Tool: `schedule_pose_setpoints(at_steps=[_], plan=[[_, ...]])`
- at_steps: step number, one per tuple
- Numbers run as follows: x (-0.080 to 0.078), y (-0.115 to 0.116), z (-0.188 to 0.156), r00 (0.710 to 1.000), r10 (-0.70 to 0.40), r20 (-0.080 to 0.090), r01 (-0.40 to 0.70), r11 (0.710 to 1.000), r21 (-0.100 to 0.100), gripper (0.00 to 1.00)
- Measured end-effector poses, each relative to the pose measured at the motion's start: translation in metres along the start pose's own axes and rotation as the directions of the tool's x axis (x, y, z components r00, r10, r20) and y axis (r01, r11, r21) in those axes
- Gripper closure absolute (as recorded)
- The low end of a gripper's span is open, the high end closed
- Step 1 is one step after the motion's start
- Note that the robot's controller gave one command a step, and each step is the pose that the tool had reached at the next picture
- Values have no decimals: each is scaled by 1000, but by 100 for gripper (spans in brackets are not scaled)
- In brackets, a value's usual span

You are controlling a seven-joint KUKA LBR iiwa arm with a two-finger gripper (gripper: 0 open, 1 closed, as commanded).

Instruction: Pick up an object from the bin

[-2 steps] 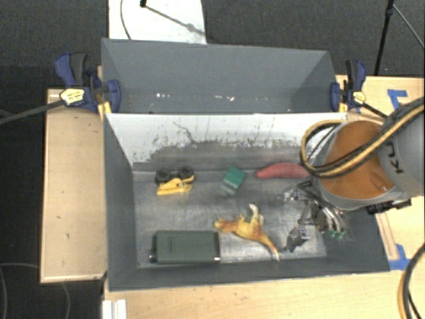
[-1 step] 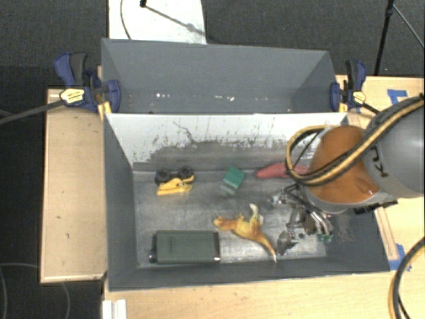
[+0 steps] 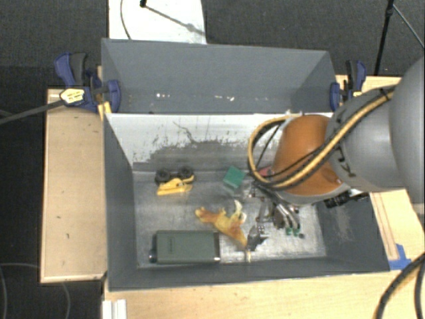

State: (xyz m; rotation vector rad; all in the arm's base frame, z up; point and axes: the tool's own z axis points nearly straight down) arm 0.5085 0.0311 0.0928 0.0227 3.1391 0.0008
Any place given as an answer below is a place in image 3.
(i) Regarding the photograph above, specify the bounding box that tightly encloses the pale wood board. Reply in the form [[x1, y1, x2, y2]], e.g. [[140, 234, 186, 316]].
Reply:
[[39, 87, 109, 284]]

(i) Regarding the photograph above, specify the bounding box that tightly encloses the dark green flat block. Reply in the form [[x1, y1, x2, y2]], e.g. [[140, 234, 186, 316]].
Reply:
[[148, 229, 222, 265]]

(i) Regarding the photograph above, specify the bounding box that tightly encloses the green square box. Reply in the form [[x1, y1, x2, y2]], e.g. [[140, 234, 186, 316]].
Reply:
[[222, 165, 247, 189]]

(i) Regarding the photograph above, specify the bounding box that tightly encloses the grey metal bin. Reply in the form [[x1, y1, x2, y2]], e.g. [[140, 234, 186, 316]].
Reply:
[[100, 37, 391, 291]]

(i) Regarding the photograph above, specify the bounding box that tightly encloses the yellow toy truck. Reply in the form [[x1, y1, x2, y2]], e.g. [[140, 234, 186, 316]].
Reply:
[[154, 165, 196, 197]]

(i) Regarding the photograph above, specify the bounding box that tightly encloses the yellow and orange toy animal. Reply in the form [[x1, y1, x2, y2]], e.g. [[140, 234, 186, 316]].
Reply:
[[195, 199, 248, 246]]

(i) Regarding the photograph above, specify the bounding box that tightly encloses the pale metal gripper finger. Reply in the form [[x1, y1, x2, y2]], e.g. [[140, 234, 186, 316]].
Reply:
[[255, 205, 269, 227], [246, 225, 270, 254]]

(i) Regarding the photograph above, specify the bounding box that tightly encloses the black cylinder on white bracket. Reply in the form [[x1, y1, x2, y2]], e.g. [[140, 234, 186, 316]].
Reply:
[[323, 190, 370, 209]]

